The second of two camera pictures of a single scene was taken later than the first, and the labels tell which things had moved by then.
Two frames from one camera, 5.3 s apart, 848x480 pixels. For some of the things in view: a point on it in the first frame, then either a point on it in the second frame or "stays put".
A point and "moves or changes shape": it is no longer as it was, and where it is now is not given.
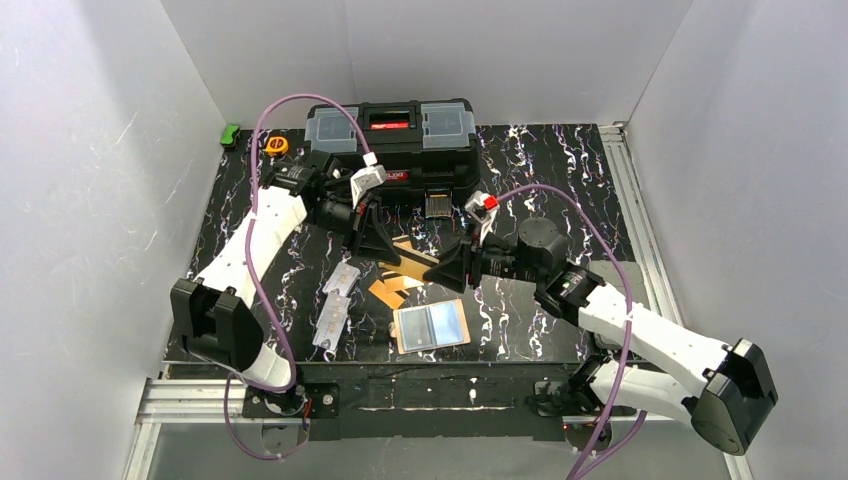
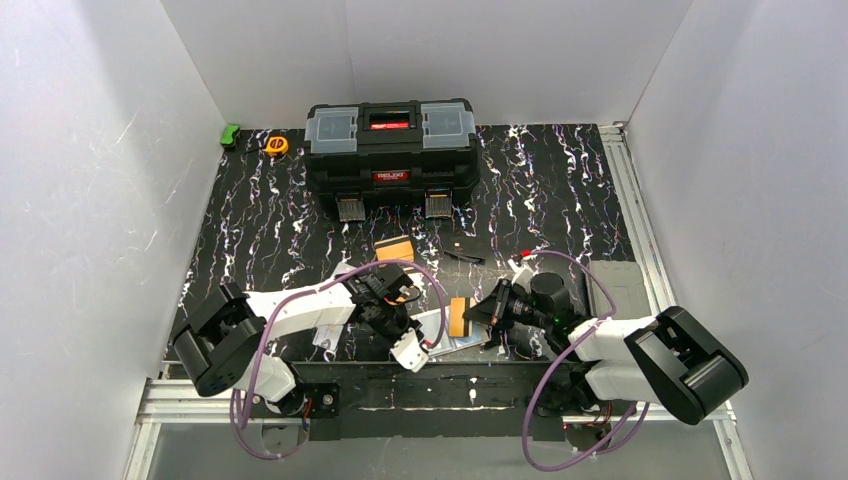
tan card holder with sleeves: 430,327 moves or changes shape
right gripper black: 472,265 → 499,312
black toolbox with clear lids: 423,144 stays put
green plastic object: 230,135 stays put
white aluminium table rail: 627,180 stays put
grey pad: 613,277 stays put
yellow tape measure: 277,144 stays put
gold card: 406,266 moves or changes shape
